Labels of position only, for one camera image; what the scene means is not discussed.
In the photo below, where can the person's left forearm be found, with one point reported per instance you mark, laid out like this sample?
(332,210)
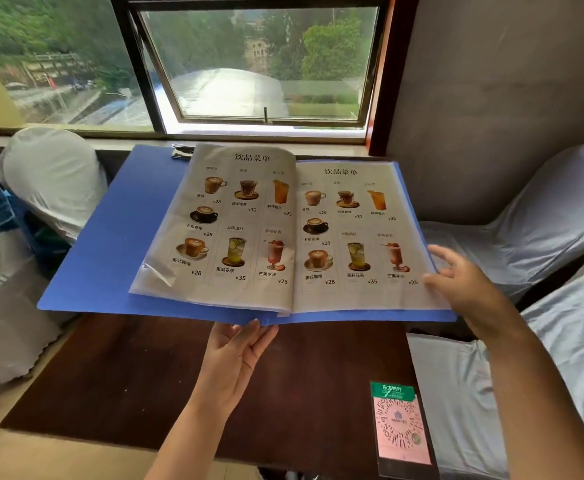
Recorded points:
(187,444)

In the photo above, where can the blue chair sash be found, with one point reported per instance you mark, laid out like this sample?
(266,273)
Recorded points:
(37,239)

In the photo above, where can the open window sash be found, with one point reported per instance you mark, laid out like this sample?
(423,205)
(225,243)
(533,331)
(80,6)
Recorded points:
(372,69)

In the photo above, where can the person's left fingers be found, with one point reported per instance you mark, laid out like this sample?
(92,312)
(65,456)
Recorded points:
(252,337)

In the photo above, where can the pink code sign stand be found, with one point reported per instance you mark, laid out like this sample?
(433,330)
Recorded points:
(402,429)

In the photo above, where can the grey window sill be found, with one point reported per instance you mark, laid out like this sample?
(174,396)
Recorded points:
(122,143)

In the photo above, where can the person's right thumb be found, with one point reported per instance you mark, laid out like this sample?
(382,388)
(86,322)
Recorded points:
(435,280)

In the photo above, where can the person's left hand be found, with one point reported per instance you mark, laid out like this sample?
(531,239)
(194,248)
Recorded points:
(232,364)

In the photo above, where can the dark window frame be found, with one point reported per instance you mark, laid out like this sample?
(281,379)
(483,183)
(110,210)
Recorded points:
(144,79)

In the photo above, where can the blue drinks menu folder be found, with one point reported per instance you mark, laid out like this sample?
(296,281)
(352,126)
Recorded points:
(112,244)

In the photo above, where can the person's right forearm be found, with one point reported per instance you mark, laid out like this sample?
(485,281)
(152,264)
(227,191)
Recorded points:
(541,394)

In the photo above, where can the person's right hand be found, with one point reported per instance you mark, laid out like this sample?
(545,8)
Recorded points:
(471,294)

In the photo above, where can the metal binder clip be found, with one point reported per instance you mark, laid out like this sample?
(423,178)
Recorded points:
(182,152)

